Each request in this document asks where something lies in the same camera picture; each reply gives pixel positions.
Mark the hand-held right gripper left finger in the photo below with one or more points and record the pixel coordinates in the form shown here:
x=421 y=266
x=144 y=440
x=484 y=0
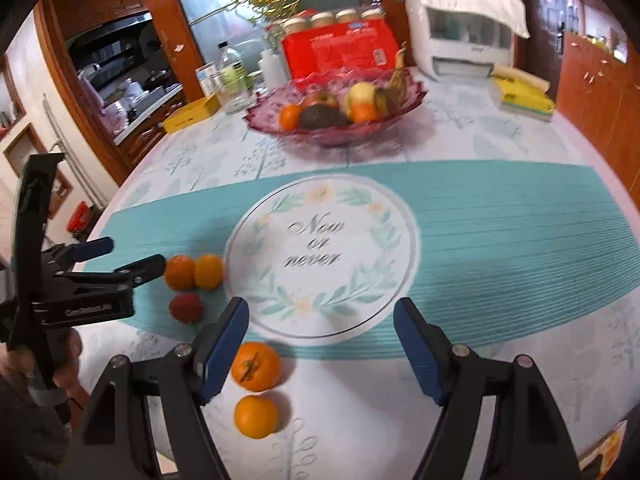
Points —
x=222 y=350

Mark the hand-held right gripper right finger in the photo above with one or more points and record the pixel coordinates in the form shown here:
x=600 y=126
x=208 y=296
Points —
x=417 y=350

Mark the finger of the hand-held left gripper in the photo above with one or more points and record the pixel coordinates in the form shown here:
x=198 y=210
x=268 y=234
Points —
x=140 y=272
x=97 y=246

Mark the mandarin orange with dark stem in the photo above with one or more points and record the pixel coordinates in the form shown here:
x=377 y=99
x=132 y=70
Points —
x=256 y=366

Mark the red lychee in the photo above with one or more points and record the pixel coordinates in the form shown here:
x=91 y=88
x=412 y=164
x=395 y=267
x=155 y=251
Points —
x=186 y=307

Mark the pink glass fruit bowl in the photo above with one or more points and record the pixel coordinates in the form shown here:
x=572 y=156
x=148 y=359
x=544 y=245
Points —
x=320 y=135

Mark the dark green avocado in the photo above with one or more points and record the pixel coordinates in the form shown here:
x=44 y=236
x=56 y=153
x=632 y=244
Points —
x=322 y=117

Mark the red yellow apple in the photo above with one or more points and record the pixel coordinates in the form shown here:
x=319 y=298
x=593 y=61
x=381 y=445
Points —
x=322 y=98

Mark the yellow pear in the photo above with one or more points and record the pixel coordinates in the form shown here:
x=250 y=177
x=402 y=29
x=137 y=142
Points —
x=360 y=95

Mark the spotted ripe banana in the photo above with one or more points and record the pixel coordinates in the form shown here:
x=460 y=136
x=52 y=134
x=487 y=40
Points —
x=395 y=85

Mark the person's left forearm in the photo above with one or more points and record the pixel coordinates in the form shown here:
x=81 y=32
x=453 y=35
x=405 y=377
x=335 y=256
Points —
x=30 y=435

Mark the person's left hand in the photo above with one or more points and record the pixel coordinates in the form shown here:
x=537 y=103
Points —
x=67 y=360

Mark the red lidded basket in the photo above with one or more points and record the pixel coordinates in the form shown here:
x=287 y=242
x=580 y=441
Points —
x=79 y=217

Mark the yellow tissue box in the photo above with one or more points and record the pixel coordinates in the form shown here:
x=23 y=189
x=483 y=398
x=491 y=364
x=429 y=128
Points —
x=192 y=112

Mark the white and blue box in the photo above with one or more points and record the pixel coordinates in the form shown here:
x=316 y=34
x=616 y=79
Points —
x=205 y=77

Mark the clear glass cup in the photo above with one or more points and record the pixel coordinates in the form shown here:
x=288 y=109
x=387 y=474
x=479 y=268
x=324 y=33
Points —
x=232 y=95

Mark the cardboard box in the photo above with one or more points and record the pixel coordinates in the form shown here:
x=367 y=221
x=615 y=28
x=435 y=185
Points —
x=602 y=450

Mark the small glass jar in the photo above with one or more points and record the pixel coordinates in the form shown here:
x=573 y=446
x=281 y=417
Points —
x=256 y=82

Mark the clear plastic bottle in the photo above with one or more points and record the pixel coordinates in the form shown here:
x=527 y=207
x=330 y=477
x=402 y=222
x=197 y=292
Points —
x=231 y=62

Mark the white squeeze bottle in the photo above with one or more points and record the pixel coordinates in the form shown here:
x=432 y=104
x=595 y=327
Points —
x=272 y=70

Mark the yellow sponge pack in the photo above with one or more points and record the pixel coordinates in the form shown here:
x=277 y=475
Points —
x=522 y=97

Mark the white lidded jar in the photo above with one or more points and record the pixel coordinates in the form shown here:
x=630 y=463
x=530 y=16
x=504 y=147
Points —
x=346 y=15
x=322 y=19
x=295 y=26
x=372 y=14

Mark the white countertop appliance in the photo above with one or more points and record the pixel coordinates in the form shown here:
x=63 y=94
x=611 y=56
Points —
x=425 y=55

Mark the red paper cup packet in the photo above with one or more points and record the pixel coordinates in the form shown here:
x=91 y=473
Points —
x=340 y=50

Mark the wooden cabinet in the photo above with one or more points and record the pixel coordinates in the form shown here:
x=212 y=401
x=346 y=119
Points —
x=600 y=100

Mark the wooden wall frame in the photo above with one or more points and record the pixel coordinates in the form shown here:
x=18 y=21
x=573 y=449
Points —
x=20 y=147

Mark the metal wall rail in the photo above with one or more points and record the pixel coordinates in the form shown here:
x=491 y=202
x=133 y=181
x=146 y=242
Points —
x=60 y=135

